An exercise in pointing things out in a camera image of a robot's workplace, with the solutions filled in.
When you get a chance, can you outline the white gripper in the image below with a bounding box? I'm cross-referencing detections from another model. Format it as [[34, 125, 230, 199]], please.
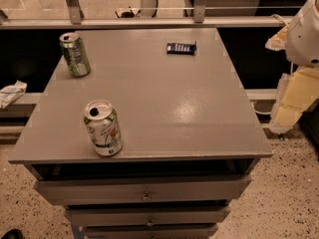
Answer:
[[265, 0, 319, 134]]

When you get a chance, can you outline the blue rxbar blueberry wrapper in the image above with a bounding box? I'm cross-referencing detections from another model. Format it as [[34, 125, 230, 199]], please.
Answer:
[[166, 43, 196, 56]]

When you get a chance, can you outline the white 7up can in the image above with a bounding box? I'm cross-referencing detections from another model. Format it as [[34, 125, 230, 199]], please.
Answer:
[[84, 100, 123, 156]]

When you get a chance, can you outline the green soda can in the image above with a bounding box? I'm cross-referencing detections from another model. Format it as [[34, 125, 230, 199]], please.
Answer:
[[59, 32, 91, 78]]

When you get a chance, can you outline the grey drawer cabinet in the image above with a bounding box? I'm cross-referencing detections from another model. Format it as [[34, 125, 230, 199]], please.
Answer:
[[8, 28, 274, 239]]

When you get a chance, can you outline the middle grey drawer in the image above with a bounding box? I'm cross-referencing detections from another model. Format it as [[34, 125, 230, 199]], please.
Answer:
[[65, 205, 230, 227]]

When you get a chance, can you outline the grey drawer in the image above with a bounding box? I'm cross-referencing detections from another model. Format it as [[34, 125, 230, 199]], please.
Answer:
[[65, 205, 230, 227], [34, 174, 251, 206], [85, 224, 217, 239]]

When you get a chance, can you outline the top grey drawer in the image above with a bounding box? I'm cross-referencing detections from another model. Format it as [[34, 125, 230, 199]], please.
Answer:
[[34, 174, 251, 206]]

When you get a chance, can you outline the bottom grey drawer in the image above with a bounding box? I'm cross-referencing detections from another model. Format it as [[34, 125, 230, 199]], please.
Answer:
[[85, 224, 217, 239]]

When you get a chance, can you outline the white crumpled cloth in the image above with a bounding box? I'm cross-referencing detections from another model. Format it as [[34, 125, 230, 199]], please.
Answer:
[[0, 81, 27, 109]]

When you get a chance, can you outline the black shoe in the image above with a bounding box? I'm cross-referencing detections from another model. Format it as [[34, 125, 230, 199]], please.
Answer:
[[1, 229, 24, 239]]

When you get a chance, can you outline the white cable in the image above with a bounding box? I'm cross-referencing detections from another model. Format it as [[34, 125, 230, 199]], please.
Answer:
[[251, 102, 273, 116]]

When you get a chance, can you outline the metal railing frame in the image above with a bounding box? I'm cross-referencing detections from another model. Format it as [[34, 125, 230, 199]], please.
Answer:
[[0, 0, 292, 29]]

